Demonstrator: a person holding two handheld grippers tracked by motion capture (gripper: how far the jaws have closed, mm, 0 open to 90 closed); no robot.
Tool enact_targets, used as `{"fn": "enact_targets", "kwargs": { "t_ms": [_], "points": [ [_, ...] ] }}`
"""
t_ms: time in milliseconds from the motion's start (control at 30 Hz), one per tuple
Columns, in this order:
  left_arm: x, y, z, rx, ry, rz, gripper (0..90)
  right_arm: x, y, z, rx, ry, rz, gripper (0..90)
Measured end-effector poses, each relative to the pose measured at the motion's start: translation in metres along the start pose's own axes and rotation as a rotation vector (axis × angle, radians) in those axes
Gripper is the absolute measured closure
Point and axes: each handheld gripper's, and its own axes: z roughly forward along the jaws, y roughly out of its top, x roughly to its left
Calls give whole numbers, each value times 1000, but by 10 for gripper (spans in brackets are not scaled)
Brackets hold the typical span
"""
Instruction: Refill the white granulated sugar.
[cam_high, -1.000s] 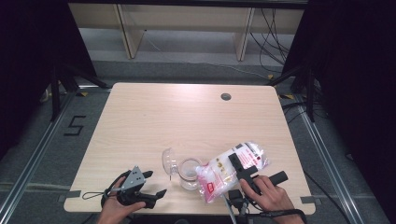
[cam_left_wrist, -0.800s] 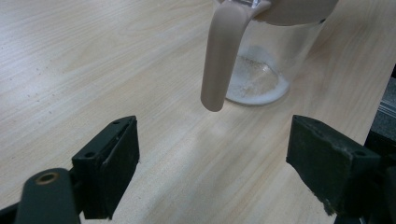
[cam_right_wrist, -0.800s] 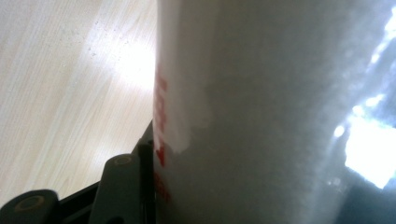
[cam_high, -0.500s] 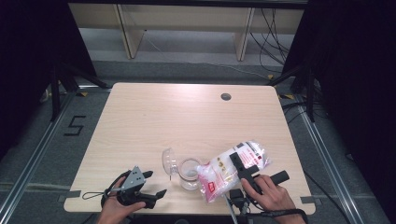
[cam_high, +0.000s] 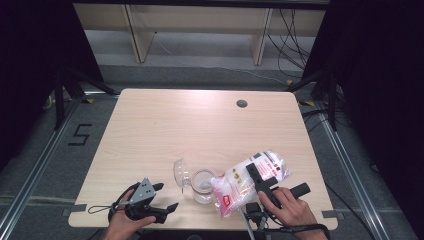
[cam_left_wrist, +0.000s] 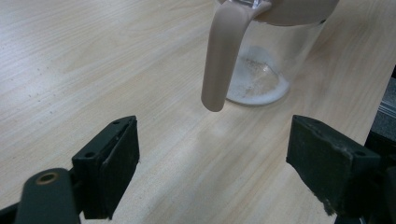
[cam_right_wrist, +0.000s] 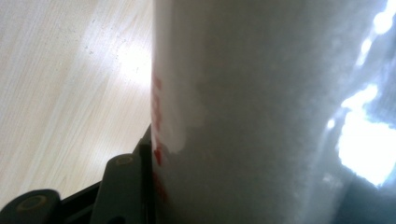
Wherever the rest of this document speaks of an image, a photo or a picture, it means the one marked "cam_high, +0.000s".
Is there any black wrist strap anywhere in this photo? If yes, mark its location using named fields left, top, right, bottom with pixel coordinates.
left=266, top=223, right=331, bottom=236
left=107, top=181, right=141, bottom=224

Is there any person's right hand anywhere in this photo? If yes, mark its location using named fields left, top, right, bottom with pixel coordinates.
left=258, top=186, right=330, bottom=240

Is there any black metal stand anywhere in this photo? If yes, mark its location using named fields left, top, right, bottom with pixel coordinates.
left=285, top=70, right=338, bottom=132
left=52, top=66, right=118, bottom=132

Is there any person's left hand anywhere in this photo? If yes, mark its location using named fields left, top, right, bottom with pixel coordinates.
left=103, top=205, right=157, bottom=240

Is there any grey tape tab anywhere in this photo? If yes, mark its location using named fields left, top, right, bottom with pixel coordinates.
left=321, top=209, right=344, bottom=220
left=61, top=203, right=88, bottom=217

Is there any black curtain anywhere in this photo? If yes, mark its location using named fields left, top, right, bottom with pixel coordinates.
left=0, top=0, right=105, bottom=173
left=301, top=0, right=424, bottom=234

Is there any black floor cable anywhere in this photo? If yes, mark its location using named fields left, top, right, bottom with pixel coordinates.
left=324, top=182, right=378, bottom=240

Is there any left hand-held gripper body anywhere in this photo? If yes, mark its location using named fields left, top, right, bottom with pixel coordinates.
left=125, top=177, right=168, bottom=224

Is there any red and white sugar bag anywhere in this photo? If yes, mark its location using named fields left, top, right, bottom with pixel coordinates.
left=209, top=149, right=290, bottom=219

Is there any clear jar with beige handle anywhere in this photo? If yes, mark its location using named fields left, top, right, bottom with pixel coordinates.
left=172, top=157, right=218, bottom=205

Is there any thin white cable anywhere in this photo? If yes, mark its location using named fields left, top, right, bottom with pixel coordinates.
left=153, top=32, right=292, bottom=86

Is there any long metal floor rail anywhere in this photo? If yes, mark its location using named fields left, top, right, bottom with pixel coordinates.
left=314, top=108, right=389, bottom=240
left=0, top=98, right=83, bottom=234

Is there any thin grey lanyard loop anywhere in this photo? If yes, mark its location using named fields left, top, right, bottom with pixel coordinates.
left=87, top=199, right=133, bottom=215

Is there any short metal floor rail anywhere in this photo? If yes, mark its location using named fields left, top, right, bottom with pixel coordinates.
left=0, top=194, right=79, bottom=208

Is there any white shelf unit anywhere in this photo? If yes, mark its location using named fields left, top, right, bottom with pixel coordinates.
left=73, top=3, right=327, bottom=66

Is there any bundle of black cables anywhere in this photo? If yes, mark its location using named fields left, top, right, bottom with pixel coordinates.
left=267, top=8, right=317, bottom=80

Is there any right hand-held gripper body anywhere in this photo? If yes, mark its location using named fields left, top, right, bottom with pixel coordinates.
left=238, top=176, right=312, bottom=240

